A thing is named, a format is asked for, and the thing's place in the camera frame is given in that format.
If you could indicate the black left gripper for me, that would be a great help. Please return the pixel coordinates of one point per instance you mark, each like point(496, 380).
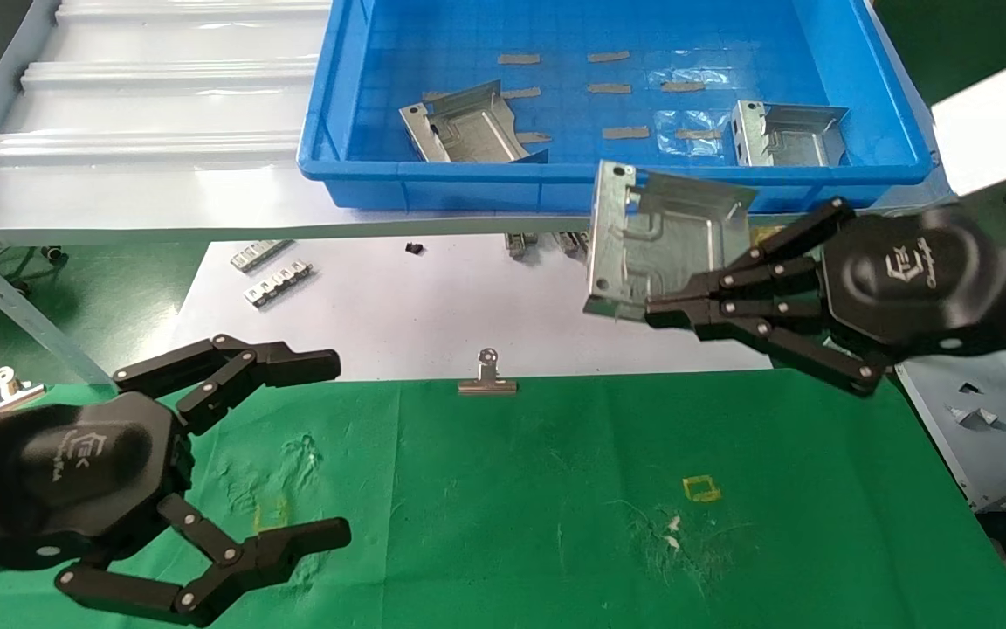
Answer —
point(75, 472)

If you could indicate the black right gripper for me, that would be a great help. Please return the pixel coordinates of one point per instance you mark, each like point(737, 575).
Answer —
point(905, 279)

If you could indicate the bent sheet metal bracket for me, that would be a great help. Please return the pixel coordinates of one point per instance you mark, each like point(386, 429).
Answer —
point(669, 253)
point(787, 144)
point(472, 131)

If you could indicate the brown cardboard piece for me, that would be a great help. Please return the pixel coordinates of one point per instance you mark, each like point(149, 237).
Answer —
point(769, 234)

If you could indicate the small metal strip part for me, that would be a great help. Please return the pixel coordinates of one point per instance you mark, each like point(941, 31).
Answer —
point(568, 243)
point(519, 243)
point(278, 284)
point(260, 255)

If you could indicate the clear plastic film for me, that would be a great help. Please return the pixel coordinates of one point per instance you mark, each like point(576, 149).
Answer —
point(688, 147)

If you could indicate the brown tape strip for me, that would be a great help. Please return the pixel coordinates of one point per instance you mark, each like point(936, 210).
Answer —
point(683, 86)
point(519, 59)
point(535, 137)
point(522, 92)
point(625, 133)
point(608, 57)
point(697, 134)
point(609, 87)

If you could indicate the silver binder clip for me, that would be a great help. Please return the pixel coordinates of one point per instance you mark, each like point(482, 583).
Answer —
point(487, 385)
point(10, 391)

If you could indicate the green cloth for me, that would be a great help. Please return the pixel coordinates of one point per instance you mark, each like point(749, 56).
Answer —
point(512, 507)

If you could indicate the light grey metal platform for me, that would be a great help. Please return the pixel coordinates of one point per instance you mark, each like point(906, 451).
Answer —
point(992, 454)

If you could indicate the black stool with casters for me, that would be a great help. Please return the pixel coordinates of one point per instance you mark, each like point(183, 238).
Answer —
point(53, 253)

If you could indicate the white ribbed shelf panel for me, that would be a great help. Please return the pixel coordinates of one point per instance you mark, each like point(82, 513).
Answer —
point(162, 105)

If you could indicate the blue plastic bin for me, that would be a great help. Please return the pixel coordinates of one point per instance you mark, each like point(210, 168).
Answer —
point(433, 44)

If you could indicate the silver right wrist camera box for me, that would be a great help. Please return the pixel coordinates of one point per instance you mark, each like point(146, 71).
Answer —
point(988, 131)

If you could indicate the grey metal shelf frame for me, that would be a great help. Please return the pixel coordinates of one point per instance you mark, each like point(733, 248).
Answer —
point(119, 234)

